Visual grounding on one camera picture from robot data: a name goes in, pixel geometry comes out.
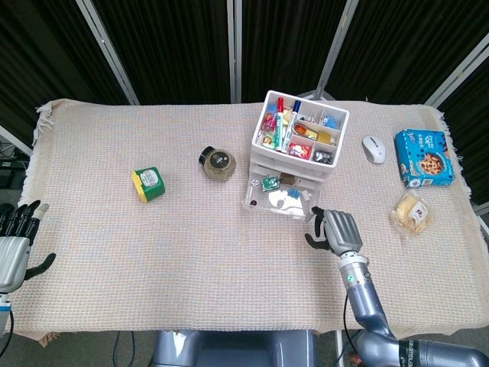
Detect transparent drawer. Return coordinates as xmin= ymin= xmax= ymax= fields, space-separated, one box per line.
xmin=241 ymin=169 xmax=324 ymax=219
xmin=251 ymin=153 xmax=334 ymax=176

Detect clear bag of crackers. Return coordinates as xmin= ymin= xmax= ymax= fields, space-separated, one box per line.
xmin=389 ymin=190 xmax=435 ymax=239

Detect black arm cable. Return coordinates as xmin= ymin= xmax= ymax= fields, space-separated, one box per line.
xmin=342 ymin=294 xmax=355 ymax=367

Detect white drawer organizer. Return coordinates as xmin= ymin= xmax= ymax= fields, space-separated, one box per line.
xmin=248 ymin=89 xmax=351 ymax=183

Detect blue cookie box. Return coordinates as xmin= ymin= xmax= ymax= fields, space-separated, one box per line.
xmin=393 ymin=128 xmax=457 ymax=190

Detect red cap marker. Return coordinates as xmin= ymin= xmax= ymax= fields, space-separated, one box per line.
xmin=274 ymin=96 xmax=287 ymax=153

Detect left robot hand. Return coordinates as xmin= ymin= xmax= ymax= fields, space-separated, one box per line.
xmin=0 ymin=200 xmax=57 ymax=294

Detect round glass jar black lid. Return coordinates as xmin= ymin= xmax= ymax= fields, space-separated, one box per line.
xmin=197 ymin=146 xmax=237 ymax=183

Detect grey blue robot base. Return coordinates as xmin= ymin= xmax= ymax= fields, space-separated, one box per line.
xmin=151 ymin=329 xmax=318 ymax=367

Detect white paper cutout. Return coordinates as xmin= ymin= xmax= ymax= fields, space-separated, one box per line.
xmin=267 ymin=190 xmax=307 ymax=217

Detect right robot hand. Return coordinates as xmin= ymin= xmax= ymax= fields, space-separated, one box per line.
xmin=304 ymin=206 xmax=363 ymax=256

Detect red and yellow packet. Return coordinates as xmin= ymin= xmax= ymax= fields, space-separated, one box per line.
xmin=293 ymin=122 xmax=320 ymax=139

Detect red and white snack packets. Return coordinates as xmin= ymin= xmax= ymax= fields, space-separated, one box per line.
xmin=288 ymin=142 xmax=312 ymax=158

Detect white computer mouse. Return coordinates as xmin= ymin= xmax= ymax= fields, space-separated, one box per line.
xmin=361 ymin=135 xmax=387 ymax=165

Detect grey screen frame post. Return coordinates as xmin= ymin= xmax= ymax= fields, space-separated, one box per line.
xmin=316 ymin=0 xmax=360 ymax=99
xmin=0 ymin=124 xmax=34 ymax=156
xmin=423 ymin=30 xmax=489 ymax=110
xmin=225 ymin=0 xmax=244 ymax=104
xmin=74 ymin=0 xmax=141 ymax=106

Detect beige woven tablecloth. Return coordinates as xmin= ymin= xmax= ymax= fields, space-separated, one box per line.
xmin=7 ymin=98 xmax=486 ymax=345

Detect green container yellow lid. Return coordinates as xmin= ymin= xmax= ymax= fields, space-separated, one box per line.
xmin=131 ymin=165 xmax=167 ymax=203

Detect blue cap marker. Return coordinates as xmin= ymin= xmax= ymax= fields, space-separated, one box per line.
xmin=283 ymin=99 xmax=303 ymax=152

